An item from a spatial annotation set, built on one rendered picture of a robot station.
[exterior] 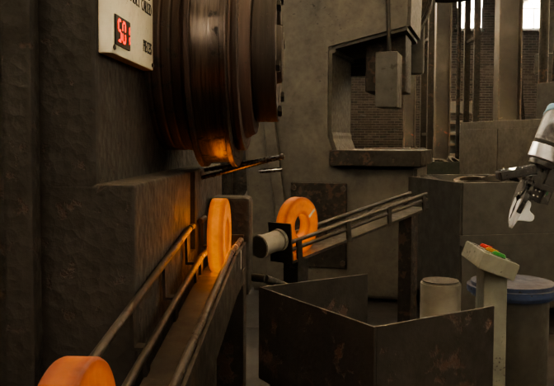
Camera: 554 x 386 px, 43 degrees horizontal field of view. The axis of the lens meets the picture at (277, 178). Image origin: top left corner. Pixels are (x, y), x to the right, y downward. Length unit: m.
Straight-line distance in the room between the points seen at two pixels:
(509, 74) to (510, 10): 0.88
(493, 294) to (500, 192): 1.41
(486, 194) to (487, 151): 2.26
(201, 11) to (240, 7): 0.09
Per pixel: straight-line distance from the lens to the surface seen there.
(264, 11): 1.37
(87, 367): 0.62
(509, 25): 10.45
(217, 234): 1.42
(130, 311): 0.97
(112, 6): 1.06
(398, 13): 4.13
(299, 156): 4.17
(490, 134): 5.75
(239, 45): 1.32
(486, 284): 2.21
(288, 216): 1.87
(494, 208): 3.56
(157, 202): 1.17
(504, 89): 10.34
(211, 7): 1.29
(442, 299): 2.14
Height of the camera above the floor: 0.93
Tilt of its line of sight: 3 degrees down
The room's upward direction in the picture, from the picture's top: straight up
